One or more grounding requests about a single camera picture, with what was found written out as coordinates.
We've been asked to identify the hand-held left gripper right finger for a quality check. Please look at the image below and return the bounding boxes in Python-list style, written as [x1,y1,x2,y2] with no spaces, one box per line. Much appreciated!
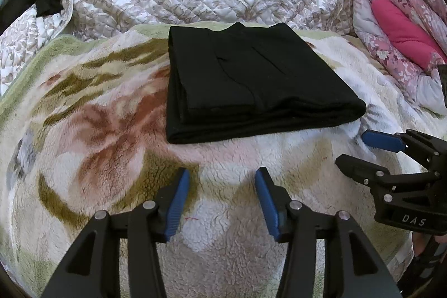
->
[254,167,403,298]

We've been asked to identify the pink floral comforter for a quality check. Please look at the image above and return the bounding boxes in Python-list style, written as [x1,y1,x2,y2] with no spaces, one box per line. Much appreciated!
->
[349,0,447,118]

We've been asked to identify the dark object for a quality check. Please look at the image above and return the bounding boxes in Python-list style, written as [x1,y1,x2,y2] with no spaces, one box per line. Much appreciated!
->
[437,65,447,102]

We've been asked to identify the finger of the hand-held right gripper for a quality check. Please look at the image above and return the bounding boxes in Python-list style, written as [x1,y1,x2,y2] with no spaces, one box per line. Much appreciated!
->
[335,154,440,189]
[362,128,447,166]

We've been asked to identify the pink cloth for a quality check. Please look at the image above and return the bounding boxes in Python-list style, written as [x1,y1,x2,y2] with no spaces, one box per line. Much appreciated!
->
[371,0,447,72]

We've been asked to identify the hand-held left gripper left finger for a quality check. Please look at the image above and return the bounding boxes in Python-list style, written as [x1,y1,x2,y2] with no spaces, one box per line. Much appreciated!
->
[41,167,191,298]

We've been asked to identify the black pants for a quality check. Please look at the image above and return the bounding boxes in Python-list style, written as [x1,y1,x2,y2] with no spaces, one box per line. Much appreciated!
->
[165,22,367,145]

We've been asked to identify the floral fleece blanket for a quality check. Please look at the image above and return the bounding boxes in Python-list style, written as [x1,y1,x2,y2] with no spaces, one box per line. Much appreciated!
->
[0,22,447,298]

